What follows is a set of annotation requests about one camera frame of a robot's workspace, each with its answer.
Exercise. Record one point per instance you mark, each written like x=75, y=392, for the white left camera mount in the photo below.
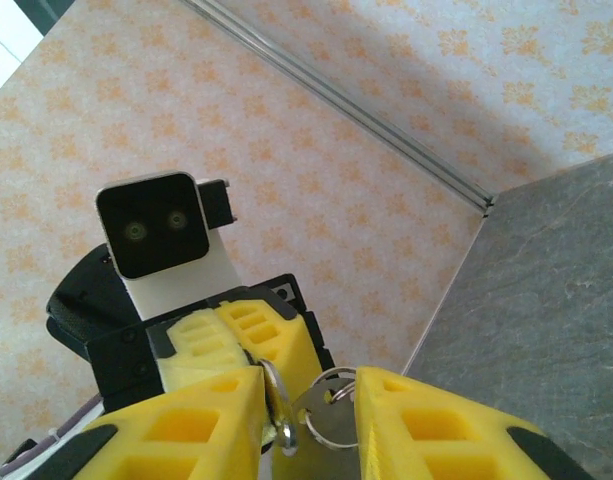
x=186, y=290

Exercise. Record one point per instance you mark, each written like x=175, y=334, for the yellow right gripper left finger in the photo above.
x=186, y=435

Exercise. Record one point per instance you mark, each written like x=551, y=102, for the aluminium corner post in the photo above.
x=336, y=105

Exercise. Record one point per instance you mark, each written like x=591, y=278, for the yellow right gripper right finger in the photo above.
x=436, y=440

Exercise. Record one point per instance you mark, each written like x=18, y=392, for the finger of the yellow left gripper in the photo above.
x=201, y=350
x=286, y=345

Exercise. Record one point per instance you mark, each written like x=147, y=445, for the plain silver key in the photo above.
x=336, y=420

